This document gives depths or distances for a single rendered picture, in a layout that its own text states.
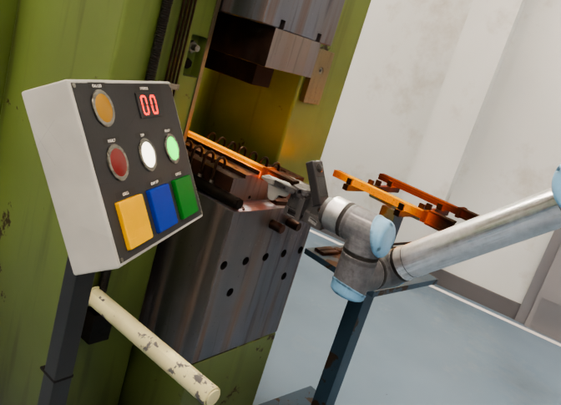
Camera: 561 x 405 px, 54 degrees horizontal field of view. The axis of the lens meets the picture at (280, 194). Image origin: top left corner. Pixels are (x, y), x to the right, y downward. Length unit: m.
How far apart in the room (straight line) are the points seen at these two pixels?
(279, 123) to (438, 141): 2.41
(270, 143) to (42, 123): 1.03
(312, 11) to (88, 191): 0.83
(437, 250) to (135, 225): 0.74
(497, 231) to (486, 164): 2.89
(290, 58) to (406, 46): 2.94
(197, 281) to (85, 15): 0.70
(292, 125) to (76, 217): 1.03
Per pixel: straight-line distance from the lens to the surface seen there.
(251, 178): 1.45
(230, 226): 1.37
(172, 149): 1.05
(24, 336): 1.61
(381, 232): 1.27
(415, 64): 4.28
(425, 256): 1.36
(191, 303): 1.50
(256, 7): 1.34
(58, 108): 0.84
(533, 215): 1.25
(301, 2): 1.41
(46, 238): 1.47
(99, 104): 0.87
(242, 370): 1.78
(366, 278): 1.33
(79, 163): 0.83
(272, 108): 1.77
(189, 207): 1.06
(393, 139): 4.29
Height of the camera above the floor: 1.33
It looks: 15 degrees down
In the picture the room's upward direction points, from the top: 17 degrees clockwise
